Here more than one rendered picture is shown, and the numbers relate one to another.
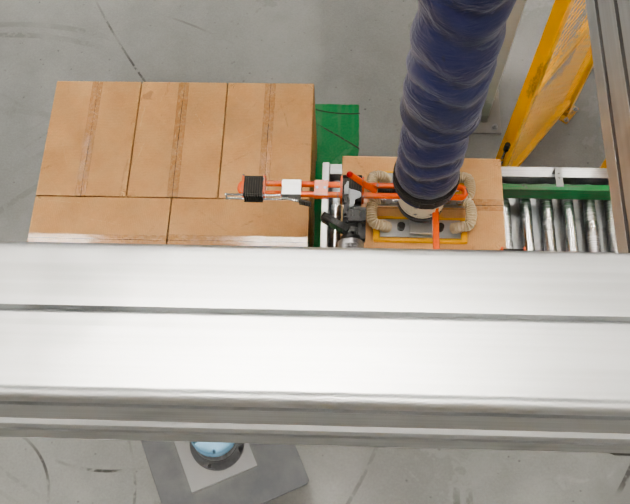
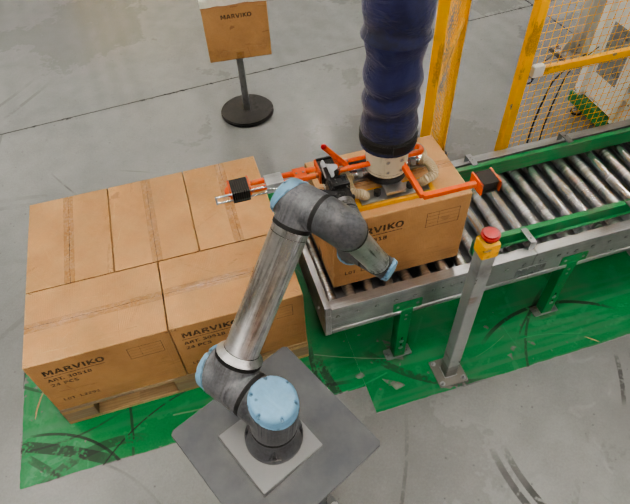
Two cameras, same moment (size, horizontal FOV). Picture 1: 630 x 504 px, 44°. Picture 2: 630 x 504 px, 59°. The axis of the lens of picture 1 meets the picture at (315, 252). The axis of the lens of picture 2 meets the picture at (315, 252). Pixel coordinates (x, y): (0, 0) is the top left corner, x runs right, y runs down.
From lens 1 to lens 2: 116 cm
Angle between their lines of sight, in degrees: 20
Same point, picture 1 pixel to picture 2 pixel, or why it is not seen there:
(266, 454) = (327, 431)
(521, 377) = not seen: outside the picture
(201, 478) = (269, 476)
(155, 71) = not seen: hidden behind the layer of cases
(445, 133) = (412, 36)
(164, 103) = (131, 197)
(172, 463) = (232, 473)
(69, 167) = (54, 263)
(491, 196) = (438, 158)
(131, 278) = not seen: outside the picture
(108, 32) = (67, 191)
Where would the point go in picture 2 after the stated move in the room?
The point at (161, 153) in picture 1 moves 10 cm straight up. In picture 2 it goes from (138, 232) to (133, 218)
